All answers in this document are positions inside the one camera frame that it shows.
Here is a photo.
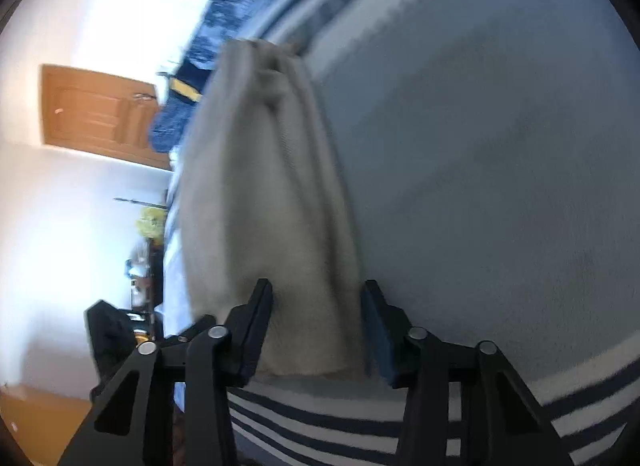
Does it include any beige knit sweater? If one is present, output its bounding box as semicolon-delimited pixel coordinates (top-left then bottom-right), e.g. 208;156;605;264
178;40;366;378

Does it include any dark low side table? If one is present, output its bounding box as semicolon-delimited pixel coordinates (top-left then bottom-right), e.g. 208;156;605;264
124;238;164;342

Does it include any yellow plastic bag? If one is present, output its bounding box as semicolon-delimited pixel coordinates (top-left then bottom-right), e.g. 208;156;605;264
136;207;167;245

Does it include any wooden door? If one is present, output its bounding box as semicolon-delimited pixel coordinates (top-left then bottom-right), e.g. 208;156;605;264
40;65;169;170

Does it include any blue white striped bed blanket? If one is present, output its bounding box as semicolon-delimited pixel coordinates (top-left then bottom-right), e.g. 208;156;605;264
244;0;639;465

